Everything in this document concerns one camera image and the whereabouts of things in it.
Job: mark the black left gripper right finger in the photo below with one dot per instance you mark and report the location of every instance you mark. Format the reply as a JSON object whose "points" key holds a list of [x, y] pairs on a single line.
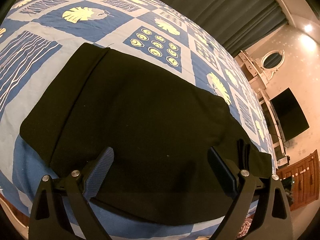
{"points": [[272, 218]]}

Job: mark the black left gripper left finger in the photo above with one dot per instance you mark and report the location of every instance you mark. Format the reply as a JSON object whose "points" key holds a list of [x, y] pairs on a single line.
{"points": [[49, 218]]}

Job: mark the black pants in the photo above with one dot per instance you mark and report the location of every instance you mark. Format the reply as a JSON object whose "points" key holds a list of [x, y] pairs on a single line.
{"points": [[159, 126]]}

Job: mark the brown patterned clothing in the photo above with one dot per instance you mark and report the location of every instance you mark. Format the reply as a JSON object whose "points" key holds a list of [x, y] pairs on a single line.
{"points": [[244, 228]]}

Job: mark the brown wooden cabinet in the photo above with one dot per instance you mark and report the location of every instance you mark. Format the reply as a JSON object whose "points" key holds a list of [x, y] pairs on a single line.
{"points": [[305, 174]]}

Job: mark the white dresser shelf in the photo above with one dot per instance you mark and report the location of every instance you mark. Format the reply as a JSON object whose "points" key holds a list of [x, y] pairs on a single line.
{"points": [[259, 78]]}

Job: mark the white oval mirror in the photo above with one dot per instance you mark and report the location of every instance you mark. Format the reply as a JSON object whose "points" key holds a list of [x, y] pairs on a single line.
{"points": [[273, 60]]}

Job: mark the blue white patterned bedsheet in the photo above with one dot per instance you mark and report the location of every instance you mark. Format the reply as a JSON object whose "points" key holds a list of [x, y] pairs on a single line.
{"points": [[38, 37]]}

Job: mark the dark green curtain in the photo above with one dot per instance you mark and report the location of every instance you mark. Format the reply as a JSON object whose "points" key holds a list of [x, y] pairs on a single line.
{"points": [[235, 24]]}

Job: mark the black wall television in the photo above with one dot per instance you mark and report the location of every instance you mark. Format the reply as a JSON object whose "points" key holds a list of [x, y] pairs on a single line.
{"points": [[290, 115]]}

